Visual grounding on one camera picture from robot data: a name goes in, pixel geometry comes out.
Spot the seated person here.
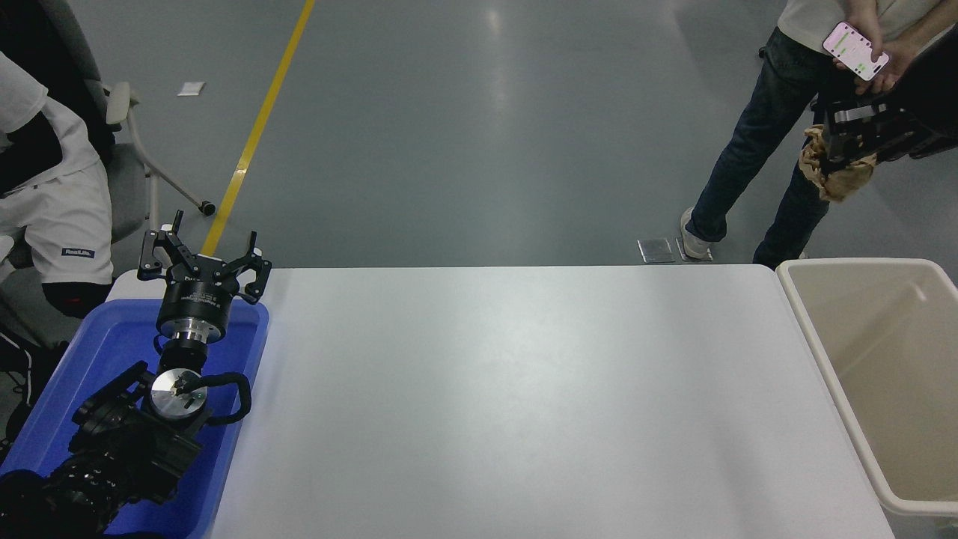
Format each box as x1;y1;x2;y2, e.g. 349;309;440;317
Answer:
0;51;115;450

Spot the blue plastic tray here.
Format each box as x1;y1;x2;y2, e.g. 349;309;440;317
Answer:
0;299;269;539

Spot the person's hand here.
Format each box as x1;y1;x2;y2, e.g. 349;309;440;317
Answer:
848;7;885;52
857;37;919;95

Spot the pink phone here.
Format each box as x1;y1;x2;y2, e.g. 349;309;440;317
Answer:
823;22;891;82

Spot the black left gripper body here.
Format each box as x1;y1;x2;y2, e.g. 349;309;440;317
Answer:
157;255;242;325

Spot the standing person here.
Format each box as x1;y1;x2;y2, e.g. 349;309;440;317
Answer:
680;0;958;270

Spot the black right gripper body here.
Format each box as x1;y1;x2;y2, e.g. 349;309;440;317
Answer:
894;28;958;158

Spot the tan paper ball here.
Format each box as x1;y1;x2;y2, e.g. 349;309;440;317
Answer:
799;125;877;204

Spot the large pale bin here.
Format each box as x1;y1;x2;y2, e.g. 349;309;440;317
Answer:
776;258;958;517

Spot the grey office chair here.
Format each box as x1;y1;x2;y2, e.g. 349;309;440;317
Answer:
0;0;218;349

